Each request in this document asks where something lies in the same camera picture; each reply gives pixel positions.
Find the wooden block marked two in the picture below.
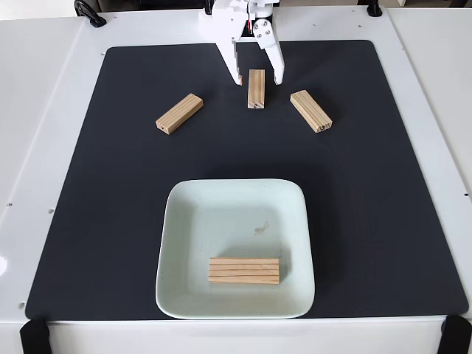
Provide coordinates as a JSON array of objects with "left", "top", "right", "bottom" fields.
[{"left": 247, "top": 69, "right": 267, "bottom": 111}]

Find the grooved wooden block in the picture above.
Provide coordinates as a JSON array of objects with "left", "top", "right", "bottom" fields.
[
  {"left": 289, "top": 89, "right": 333, "bottom": 134},
  {"left": 155, "top": 93, "right": 204, "bottom": 136},
  {"left": 208, "top": 257, "right": 282, "bottom": 286}
]

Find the pale green square plate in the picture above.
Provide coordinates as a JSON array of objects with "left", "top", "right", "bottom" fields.
[{"left": 154, "top": 178, "right": 316, "bottom": 320}]

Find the black table mat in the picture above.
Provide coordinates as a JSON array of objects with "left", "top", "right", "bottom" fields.
[{"left": 24, "top": 39, "right": 469, "bottom": 321}]

